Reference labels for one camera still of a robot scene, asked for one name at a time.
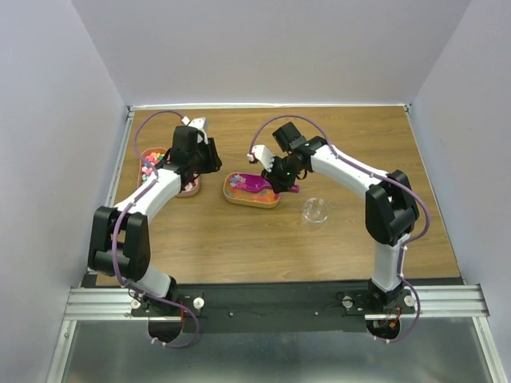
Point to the clear plastic cup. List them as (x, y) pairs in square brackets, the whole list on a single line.
[(315, 212)]

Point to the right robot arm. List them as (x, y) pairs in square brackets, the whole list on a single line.
[(390, 210)]

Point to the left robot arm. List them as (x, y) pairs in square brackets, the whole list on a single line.
[(120, 242)]

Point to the orange tray of star candies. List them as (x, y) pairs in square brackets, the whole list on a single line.
[(266, 199)]

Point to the aluminium frame rail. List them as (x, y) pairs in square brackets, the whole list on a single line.
[(437, 330)]

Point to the pink tray of lollipops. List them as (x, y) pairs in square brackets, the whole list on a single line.
[(190, 189)]

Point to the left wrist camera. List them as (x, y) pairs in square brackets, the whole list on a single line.
[(199, 123)]

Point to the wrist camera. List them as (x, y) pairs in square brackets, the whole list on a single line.
[(199, 123), (261, 154)]

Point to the pink tray of wrapped candies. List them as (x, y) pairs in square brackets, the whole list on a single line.
[(151, 157)]

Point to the magenta plastic scoop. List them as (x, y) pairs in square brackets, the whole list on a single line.
[(247, 182)]

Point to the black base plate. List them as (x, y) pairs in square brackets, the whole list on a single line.
[(274, 307)]

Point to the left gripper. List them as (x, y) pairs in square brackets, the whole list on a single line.
[(215, 163)]

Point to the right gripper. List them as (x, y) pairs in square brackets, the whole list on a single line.
[(278, 184)]

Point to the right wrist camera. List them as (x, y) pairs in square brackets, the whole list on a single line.
[(261, 154)]

